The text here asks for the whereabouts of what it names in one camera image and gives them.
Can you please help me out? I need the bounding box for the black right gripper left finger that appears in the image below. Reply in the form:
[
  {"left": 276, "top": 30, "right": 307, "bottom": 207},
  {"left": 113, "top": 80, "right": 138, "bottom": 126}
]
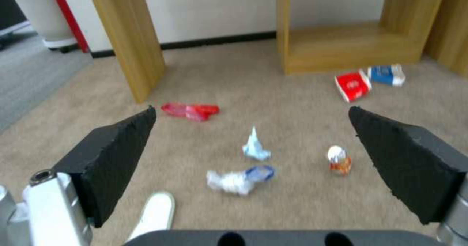
[{"left": 0, "top": 105, "right": 158, "bottom": 246}]

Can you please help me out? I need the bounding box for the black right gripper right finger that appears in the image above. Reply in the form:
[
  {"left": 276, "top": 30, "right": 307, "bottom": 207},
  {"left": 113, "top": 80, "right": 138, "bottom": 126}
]
[{"left": 347, "top": 105, "right": 468, "bottom": 246}]

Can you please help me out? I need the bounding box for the white cylindrical bin on wheels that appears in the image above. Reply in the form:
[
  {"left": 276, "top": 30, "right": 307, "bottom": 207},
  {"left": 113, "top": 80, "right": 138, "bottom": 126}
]
[{"left": 6, "top": 0, "right": 79, "bottom": 53}]

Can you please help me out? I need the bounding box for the orange and white crumpled cup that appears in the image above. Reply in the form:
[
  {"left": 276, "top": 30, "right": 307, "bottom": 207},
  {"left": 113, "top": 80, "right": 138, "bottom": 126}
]
[{"left": 327, "top": 145, "right": 352, "bottom": 177}]

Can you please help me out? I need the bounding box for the white rounded robot part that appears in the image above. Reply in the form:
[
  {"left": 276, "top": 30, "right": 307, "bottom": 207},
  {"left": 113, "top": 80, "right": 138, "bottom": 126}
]
[{"left": 126, "top": 192, "right": 176, "bottom": 242}]

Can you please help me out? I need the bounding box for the blue paper carton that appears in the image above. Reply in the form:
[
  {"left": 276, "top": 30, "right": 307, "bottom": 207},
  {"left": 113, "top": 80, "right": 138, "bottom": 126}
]
[{"left": 366, "top": 64, "right": 407, "bottom": 87}]

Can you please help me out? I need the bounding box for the red crumpled plastic wrapper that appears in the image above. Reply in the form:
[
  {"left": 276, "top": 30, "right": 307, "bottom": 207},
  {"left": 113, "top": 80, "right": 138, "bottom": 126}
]
[{"left": 160, "top": 102, "right": 221, "bottom": 123}]

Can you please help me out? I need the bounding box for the red paper carton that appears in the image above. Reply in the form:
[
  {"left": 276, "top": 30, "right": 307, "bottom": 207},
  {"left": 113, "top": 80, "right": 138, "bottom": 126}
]
[{"left": 334, "top": 70, "right": 374, "bottom": 103}]

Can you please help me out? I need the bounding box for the wooden desk leg panel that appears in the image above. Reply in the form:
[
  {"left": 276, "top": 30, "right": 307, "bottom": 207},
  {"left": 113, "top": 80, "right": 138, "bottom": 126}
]
[{"left": 84, "top": 0, "right": 166, "bottom": 104}]

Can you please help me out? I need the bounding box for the white and blue crumpled wrapper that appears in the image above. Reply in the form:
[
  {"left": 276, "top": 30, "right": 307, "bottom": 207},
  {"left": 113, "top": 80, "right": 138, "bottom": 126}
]
[{"left": 205, "top": 164, "right": 277, "bottom": 196}]

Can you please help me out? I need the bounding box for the wooden open cabinet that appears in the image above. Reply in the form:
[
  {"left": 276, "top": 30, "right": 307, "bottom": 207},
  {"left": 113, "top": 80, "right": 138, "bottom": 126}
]
[{"left": 275, "top": 0, "right": 468, "bottom": 77}]

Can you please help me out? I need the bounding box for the pale blue crumpled paper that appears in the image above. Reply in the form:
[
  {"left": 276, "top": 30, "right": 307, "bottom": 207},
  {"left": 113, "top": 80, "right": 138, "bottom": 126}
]
[{"left": 242, "top": 126, "right": 273, "bottom": 160}]

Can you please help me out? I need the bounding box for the red upright panel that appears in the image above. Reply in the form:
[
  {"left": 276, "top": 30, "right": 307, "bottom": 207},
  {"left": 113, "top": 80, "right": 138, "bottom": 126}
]
[{"left": 47, "top": 0, "right": 91, "bottom": 53}]

